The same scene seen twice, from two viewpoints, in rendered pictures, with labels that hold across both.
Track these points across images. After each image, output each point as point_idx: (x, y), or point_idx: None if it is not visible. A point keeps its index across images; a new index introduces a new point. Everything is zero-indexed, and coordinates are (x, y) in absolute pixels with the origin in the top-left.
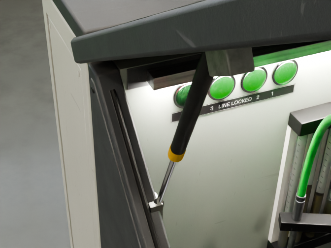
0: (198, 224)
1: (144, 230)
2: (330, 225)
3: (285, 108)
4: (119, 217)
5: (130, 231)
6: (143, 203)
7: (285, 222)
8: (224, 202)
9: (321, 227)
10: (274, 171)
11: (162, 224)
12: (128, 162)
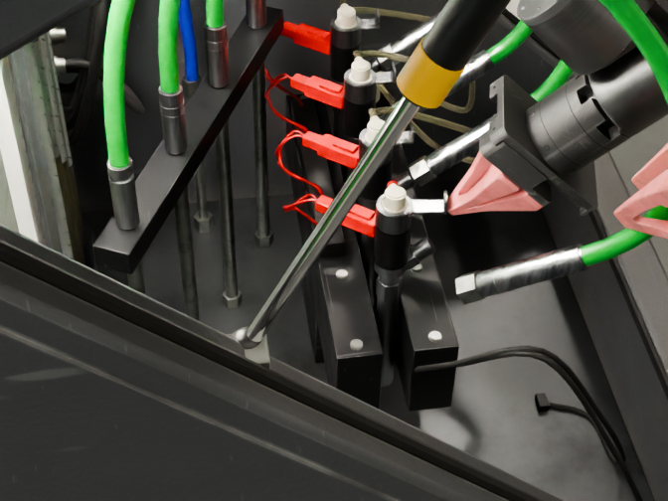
0: None
1: (307, 418)
2: (178, 176)
3: None
4: None
5: (236, 485)
6: (251, 373)
7: (132, 246)
8: None
9: (171, 195)
10: (4, 185)
11: (299, 372)
12: (133, 329)
